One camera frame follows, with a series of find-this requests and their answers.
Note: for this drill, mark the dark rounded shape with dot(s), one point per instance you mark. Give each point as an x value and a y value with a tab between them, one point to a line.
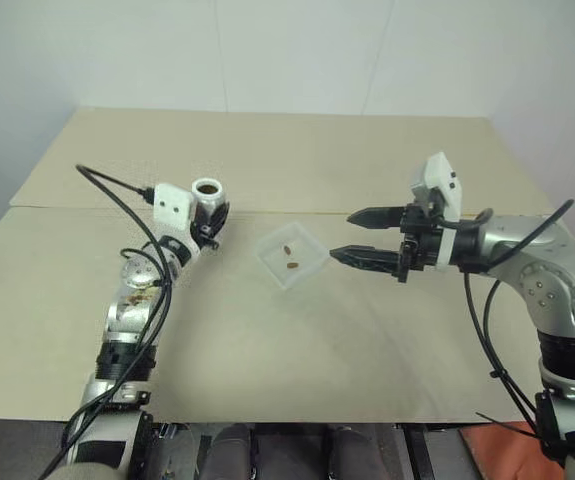
232	450
349	450

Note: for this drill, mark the clear square plastic tray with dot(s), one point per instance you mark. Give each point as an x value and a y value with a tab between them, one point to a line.
307	260

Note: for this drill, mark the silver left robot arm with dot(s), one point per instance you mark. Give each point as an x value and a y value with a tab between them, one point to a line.
117	445

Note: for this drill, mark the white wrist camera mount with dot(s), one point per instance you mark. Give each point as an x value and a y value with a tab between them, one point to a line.
171	205
442	185

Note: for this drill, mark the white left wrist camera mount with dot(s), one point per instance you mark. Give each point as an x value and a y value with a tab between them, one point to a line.
171	205

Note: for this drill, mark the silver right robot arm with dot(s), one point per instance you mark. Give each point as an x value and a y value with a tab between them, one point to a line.
542	280

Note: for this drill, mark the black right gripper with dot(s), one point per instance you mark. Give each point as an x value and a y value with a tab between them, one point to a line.
419	240

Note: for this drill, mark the red-orange sheet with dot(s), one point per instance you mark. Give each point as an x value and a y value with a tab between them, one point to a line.
497	455

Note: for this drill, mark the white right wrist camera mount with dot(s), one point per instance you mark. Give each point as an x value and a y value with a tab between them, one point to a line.
442	185

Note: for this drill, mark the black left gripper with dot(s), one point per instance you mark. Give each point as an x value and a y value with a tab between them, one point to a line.
203	231

